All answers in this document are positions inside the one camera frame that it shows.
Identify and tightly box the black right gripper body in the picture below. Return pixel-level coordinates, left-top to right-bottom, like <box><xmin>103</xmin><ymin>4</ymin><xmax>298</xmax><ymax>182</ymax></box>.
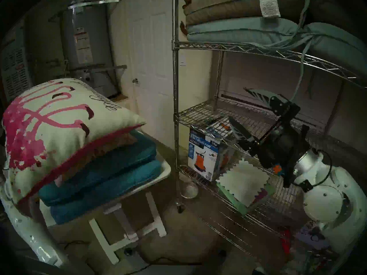
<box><xmin>246</xmin><ymin>95</ymin><xmax>311</xmax><ymax>178</ymax></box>

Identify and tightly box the cream floral leaf cushion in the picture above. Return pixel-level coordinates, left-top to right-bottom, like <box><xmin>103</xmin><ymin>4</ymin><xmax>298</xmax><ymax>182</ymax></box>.
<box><xmin>62</xmin><ymin>133</ymin><xmax>138</xmax><ymax>181</ymax></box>

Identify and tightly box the black floor cable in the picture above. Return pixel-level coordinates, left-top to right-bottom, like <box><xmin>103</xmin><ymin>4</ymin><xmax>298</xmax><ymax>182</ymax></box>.
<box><xmin>126</xmin><ymin>259</ymin><xmax>202</xmax><ymax>275</ymax></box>

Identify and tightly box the teal tufted seat cushion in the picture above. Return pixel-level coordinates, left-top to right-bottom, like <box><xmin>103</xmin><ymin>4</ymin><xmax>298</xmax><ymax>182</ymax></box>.
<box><xmin>39</xmin><ymin>131</ymin><xmax>157</xmax><ymax>207</ymax></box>
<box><xmin>50</xmin><ymin>159</ymin><xmax>162</xmax><ymax>225</ymax></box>

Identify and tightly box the metal bowl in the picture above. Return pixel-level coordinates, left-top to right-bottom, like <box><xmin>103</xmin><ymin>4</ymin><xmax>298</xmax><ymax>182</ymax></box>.
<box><xmin>180</xmin><ymin>182</ymin><xmax>199</xmax><ymax>199</ymax></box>

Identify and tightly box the pink splash print cushion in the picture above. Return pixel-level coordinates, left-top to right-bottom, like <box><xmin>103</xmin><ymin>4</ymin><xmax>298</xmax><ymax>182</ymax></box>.
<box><xmin>2</xmin><ymin>78</ymin><xmax>147</xmax><ymax>205</ymax></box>

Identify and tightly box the red plastic object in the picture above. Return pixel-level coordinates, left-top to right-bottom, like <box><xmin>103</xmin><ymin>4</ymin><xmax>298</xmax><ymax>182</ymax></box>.
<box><xmin>280</xmin><ymin>227</ymin><xmax>293</xmax><ymax>255</ymax></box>

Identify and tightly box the white overbed table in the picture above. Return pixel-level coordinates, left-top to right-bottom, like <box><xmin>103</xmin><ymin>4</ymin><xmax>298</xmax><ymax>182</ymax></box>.
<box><xmin>39</xmin><ymin>131</ymin><xmax>171</xmax><ymax>265</ymax></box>

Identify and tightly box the chrome wire shelving rack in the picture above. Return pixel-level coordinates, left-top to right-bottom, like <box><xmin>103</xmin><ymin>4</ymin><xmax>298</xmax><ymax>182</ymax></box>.
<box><xmin>171</xmin><ymin>0</ymin><xmax>367</xmax><ymax>275</ymax></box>

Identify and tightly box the grey water heater tank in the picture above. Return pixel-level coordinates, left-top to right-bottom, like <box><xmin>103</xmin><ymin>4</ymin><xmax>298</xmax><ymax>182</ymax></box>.
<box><xmin>59</xmin><ymin>0</ymin><xmax>119</xmax><ymax>99</ymax></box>

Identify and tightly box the metal heater strap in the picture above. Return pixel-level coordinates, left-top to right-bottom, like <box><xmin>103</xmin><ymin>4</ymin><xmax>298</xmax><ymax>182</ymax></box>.
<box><xmin>65</xmin><ymin>65</ymin><xmax>127</xmax><ymax>77</ymax></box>
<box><xmin>47</xmin><ymin>0</ymin><xmax>122</xmax><ymax>23</ymax></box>

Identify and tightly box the brown bench cushion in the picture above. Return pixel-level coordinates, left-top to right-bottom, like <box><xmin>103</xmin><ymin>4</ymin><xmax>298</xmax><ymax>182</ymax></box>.
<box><xmin>183</xmin><ymin>0</ymin><xmax>367</xmax><ymax>30</ymax></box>

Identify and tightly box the grey floor plate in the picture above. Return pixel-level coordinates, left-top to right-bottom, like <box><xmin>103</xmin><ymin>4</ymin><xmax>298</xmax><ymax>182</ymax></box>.
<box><xmin>128</xmin><ymin>249</ymin><xmax>161</xmax><ymax>275</ymax></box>

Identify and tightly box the pale blue bench cushion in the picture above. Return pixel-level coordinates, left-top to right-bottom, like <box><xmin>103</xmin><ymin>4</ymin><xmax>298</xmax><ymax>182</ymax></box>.
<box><xmin>186</xmin><ymin>17</ymin><xmax>367</xmax><ymax>103</ymax></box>

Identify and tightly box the utility pump cardboard box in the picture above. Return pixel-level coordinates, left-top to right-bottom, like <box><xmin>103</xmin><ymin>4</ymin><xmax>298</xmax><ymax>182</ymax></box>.
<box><xmin>188</xmin><ymin>117</ymin><xmax>239</xmax><ymax>182</ymax></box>

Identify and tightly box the purple paper sheet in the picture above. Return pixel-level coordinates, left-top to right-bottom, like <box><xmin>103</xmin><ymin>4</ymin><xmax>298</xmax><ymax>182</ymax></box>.
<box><xmin>251</xmin><ymin>188</ymin><xmax>269</xmax><ymax>207</ymax></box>

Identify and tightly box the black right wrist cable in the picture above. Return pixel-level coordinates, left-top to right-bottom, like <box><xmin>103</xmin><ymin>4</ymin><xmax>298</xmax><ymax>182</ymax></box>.
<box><xmin>292</xmin><ymin>149</ymin><xmax>333</xmax><ymax>189</ymax></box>

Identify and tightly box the white panel door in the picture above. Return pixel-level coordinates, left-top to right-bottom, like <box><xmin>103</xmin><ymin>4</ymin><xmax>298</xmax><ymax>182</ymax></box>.
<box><xmin>126</xmin><ymin>0</ymin><xmax>178</xmax><ymax>150</ymax></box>

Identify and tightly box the green paper sheet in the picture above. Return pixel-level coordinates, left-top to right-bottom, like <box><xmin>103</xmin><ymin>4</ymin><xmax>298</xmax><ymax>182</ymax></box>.
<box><xmin>216</xmin><ymin>181</ymin><xmax>277</xmax><ymax>215</ymax></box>

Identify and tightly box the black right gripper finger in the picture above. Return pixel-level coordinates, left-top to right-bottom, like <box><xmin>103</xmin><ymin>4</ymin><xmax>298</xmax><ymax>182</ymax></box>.
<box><xmin>243</xmin><ymin>88</ymin><xmax>288</xmax><ymax>109</ymax></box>
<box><xmin>227</xmin><ymin>115</ymin><xmax>256</xmax><ymax>148</ymax></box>

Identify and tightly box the grey furnace unit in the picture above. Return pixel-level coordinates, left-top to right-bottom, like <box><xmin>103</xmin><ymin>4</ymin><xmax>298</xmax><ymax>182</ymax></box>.
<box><xmin>0</xmin><ymin>22</ymin><xmax>33</xmax><ymax>101</ymax></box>

